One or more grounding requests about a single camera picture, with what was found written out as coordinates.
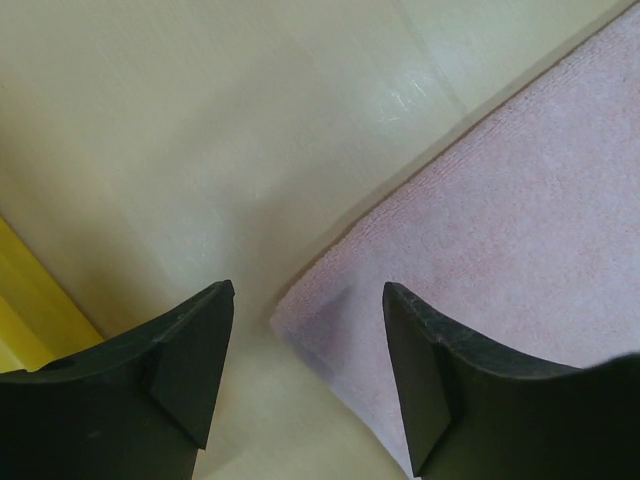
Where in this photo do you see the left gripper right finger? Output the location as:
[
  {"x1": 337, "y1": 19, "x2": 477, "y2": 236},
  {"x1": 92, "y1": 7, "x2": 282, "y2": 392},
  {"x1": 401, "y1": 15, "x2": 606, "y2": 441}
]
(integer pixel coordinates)
[{"x1": 383, "y1": 282, "x2": 639, "y2": 479}]

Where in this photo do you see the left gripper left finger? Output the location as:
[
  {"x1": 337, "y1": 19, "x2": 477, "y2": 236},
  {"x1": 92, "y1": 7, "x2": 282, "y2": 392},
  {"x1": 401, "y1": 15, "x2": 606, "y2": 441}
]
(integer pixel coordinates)
[{"x1": 1, "y1": 280, "x2": 235, "y2": 479}]

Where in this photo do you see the pink towel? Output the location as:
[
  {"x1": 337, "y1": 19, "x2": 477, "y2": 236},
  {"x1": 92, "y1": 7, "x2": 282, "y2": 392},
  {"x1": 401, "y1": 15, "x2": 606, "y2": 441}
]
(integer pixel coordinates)
[{"x1": 271, "y1": 7, "x2": 639, "y2": 470}]

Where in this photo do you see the yellow plastic tray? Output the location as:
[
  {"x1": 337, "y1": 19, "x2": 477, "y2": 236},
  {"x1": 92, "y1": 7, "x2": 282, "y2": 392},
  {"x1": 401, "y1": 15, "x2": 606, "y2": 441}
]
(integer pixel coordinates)
[{"x1": 0, "y1": 222, "x2": 103, "y2": 373}]

